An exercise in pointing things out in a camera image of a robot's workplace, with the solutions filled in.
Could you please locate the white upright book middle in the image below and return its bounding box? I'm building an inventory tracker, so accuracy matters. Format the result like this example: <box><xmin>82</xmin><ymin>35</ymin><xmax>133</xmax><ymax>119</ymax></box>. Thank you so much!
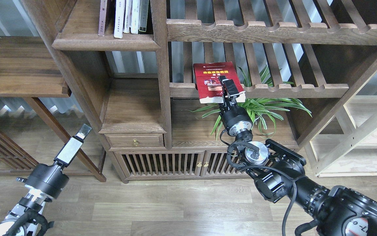
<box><xmin>130</xmin><ymin>0</ymin><xmax>141</xmax><ymax>34</ymax></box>

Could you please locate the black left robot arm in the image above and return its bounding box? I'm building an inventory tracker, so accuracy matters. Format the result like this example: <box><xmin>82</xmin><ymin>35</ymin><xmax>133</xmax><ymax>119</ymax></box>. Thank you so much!
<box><xmin>0</xmin><ymin>124</ymin><xmax>91</xmax><ymax>236</ymax></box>

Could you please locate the pale lavender paperback book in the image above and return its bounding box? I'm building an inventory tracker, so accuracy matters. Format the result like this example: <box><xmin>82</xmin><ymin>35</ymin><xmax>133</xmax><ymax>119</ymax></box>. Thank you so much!
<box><xmin>113</xmin><ymin>0</ymin><xmax>126</xmax><ymax>39</ymax></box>

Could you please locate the white upright book left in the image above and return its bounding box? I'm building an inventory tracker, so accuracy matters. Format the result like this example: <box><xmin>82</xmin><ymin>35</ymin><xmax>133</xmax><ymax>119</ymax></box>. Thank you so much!
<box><xmin>123</xmin><ymin>0</ymin><xmax>132</xmax><ymax>33</ymax></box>

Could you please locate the dark wooden side table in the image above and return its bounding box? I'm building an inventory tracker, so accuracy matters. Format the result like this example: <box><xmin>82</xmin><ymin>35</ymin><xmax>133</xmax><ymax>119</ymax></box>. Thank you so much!
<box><xmin>0</xmin><ymin>36</ymin><xmax>89</xmax><ymax>176</ymax></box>

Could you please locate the light wooden shelf rack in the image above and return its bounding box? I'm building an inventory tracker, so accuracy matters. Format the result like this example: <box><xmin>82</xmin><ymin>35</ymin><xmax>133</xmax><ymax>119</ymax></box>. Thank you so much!
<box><xmin>303</xmin><ymin>62</ymin><xmax>377</xmax><ymax>178</ymax></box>

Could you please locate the dark wooden bookshelf cabinet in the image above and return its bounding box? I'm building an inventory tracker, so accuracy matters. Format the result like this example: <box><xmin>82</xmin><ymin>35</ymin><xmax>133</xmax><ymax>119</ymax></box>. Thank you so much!
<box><xmin>22</xmin><ymin>0</ymin><xmax>377</xmax><ymax>182</ymax></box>

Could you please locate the red paperback book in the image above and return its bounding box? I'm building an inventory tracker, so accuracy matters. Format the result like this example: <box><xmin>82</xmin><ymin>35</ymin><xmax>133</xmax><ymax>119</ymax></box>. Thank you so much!
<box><xmin>193</xmin><ymin>62</ymin><xmax>246</xmax><ymax>104</ymax></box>

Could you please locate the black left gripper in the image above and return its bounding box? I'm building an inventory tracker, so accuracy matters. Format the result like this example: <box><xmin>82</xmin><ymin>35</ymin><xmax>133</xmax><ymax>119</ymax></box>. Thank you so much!
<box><xmin>16</xmin><ymin>124</ymin><xmax>92</xmax><ymax>201</ymax></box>

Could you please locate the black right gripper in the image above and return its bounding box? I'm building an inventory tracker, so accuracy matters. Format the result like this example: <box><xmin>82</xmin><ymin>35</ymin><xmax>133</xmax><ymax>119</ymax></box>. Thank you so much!
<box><xmin>218</xmin><ymin>76</ymin><xmax>253</xmax><ymax>137</ymax></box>

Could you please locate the white upright book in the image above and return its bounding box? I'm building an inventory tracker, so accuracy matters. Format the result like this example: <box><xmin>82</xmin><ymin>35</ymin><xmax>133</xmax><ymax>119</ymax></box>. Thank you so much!
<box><xmin>123</xmin><ymin>0</ymin><xmax>132</xmax><ymax>33</ymax></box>
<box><xmin>130</xmin><ymin>0</ymin><xmax>141</xmax><ymax>34</ymax></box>

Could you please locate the maroon book with white characters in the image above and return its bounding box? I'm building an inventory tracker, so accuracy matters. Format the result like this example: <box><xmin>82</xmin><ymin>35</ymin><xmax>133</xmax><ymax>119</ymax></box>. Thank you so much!
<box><xmin>98</xmin><ymin>0</ymin><xmax>112</xmax><ymax>36</ymax></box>

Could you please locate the dark green upright book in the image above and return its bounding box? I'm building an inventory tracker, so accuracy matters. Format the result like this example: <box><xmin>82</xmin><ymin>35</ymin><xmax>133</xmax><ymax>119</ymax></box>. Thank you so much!
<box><xmin>139</xmin><ymin>0</ymin><xmax>149</xmax><ymax>33</ymax></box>

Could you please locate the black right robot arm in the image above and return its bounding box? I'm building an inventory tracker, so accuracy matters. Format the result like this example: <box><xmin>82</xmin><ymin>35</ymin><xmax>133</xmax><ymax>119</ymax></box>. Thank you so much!
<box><xmin>219</xmin><ymin>76</ymin><xmax>377</xmax><ymax>236</ymax></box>

